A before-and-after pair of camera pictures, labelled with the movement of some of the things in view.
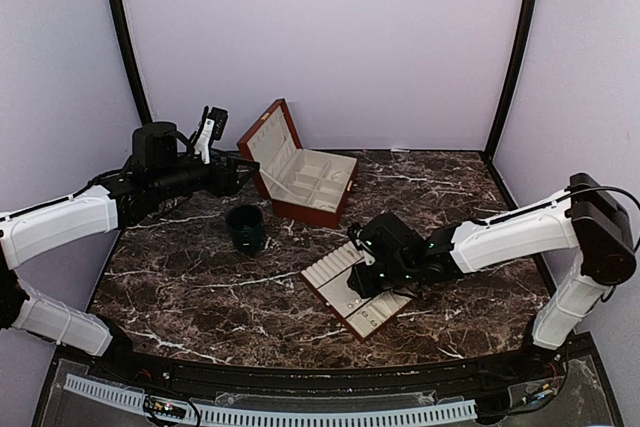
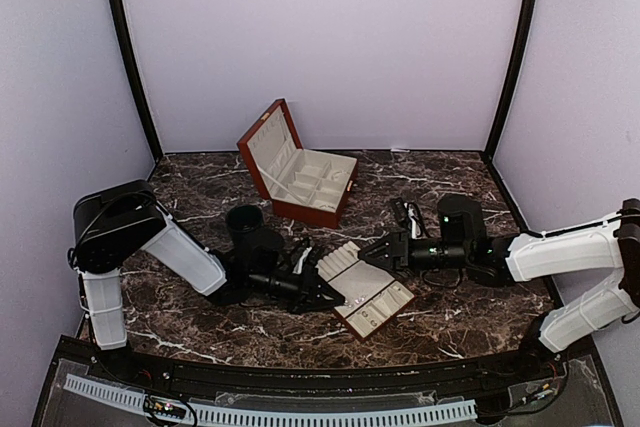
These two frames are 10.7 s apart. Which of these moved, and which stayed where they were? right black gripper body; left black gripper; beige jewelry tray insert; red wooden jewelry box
Moved: left black gripper; right black gripper body
Stayed: beige jewelry tray insert; red wooden jewelry box
